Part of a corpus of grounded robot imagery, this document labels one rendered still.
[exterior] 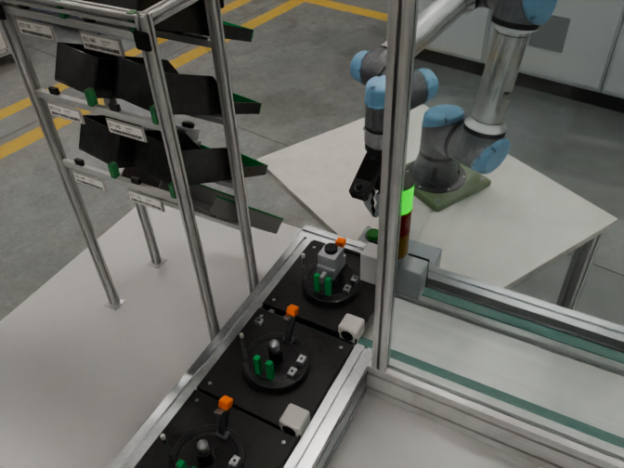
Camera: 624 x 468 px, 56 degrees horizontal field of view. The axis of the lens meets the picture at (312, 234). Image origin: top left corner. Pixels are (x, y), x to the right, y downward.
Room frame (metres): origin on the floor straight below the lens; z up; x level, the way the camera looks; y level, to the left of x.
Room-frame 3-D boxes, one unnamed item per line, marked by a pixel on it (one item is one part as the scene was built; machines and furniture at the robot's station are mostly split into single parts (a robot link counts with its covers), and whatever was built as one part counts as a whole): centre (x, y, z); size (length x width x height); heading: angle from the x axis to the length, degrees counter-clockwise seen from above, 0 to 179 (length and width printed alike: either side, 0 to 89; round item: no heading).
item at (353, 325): (0.84, -0.08, 0.97); 0.05 x 0.05 x 0.04; 60
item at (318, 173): (1.49, -0.36, 0.84); 0.90 x 0.70 x 0.03; 31
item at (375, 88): (1.17, -0.17, 1.34); 0.09 x 0.08 x 0.11; 128
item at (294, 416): (0.75, 0.09, 1.01); 0.24 x 0.24 x 0.13; 60
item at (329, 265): (0.96, -0.04, 1.06); 0.08 x 0.04 x 0.07; 150
